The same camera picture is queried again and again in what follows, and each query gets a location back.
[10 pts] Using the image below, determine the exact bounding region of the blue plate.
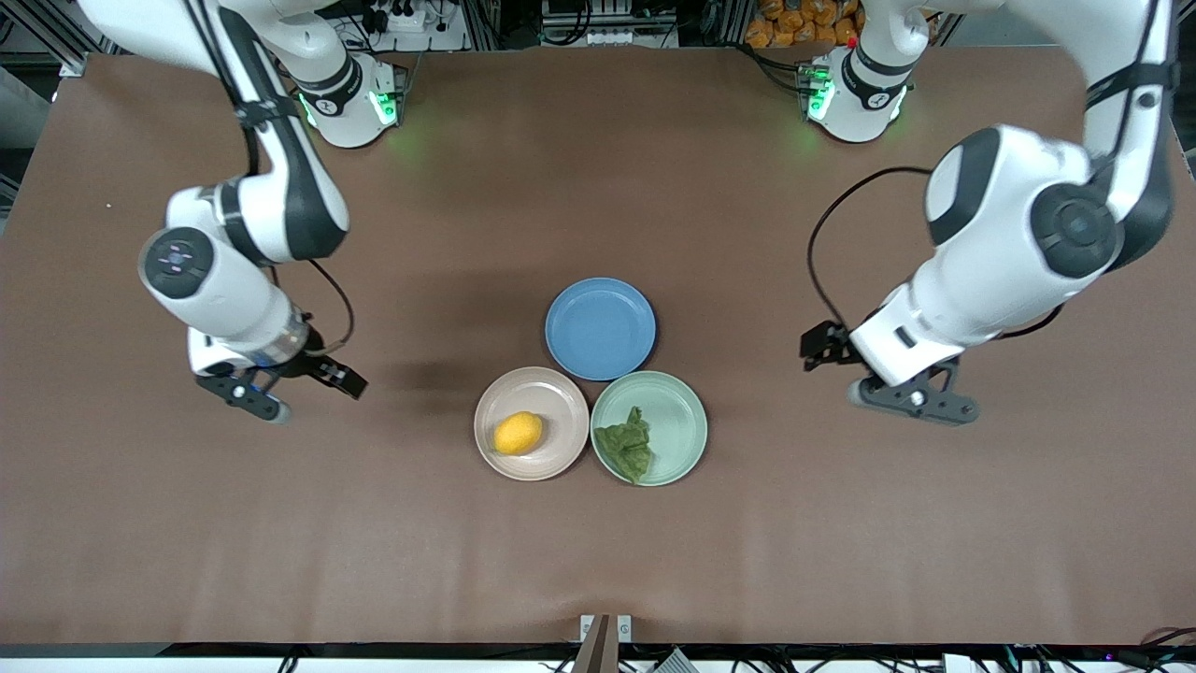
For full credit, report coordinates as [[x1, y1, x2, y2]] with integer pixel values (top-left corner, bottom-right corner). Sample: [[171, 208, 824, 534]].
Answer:
[[545, 277, 657, 382]]

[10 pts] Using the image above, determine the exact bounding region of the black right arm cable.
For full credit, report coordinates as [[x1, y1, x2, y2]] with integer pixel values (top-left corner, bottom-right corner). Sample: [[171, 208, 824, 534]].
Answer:
[[187, 0, 355, 356]]

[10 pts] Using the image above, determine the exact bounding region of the bag of oranges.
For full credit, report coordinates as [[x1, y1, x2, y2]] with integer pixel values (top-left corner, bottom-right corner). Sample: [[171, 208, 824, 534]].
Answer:
[[745, 0, 865, 50]]

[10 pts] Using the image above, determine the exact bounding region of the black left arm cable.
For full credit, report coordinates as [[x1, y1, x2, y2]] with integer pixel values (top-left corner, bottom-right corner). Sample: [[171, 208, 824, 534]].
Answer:
[[808, 0, 1178, 339]]

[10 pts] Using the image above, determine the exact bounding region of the white power strip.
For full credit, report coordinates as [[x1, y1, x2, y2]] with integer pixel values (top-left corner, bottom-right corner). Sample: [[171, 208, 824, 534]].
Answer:
[[360, 0, 468, 52]]

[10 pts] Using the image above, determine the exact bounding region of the yellow lemon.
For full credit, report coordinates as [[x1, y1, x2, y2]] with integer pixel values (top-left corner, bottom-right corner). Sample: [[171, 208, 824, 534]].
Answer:
[[493, 411, 545, 457]]

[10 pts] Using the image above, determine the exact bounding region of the aluminium frame profile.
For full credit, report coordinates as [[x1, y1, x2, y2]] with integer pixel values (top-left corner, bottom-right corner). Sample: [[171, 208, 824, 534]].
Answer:
[[0, 0, 85, 76]]

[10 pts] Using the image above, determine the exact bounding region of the light green plate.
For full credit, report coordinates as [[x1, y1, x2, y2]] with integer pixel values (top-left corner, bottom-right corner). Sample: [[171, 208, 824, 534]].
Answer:
[[590, 370, 709, 488]]

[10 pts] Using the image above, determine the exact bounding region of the black base cable bundle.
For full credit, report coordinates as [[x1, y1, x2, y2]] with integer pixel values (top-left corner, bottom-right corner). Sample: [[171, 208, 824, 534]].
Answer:
[[738, 42, 814, 94]]

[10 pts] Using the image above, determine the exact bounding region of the green lettuce leaf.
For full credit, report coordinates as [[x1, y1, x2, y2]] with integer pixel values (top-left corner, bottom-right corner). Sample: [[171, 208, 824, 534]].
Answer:
[[594, 406, 653, 485]]

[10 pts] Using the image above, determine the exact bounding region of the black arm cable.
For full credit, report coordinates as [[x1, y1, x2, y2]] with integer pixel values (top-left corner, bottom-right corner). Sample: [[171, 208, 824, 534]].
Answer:
[[808, 0, 1178, 339], [187, 0, 355, 356]]

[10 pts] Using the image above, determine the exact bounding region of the brown table cover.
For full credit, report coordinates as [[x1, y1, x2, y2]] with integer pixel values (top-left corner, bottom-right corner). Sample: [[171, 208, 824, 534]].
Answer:
[[0, 45, 1196, 648]]

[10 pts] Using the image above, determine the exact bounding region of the beige plate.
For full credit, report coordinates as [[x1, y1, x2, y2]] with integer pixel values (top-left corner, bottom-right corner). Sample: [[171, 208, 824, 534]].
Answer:
[[474, 366, 591, 482]]

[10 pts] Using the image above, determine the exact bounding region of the white electronics box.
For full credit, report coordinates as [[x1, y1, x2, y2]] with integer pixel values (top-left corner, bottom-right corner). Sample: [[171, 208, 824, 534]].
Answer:
[[540, 0, 681, 48]]

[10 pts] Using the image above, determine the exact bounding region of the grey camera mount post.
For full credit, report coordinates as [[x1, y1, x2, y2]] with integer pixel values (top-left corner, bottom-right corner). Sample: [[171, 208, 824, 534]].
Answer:
[[572, 614, 613, 673]]

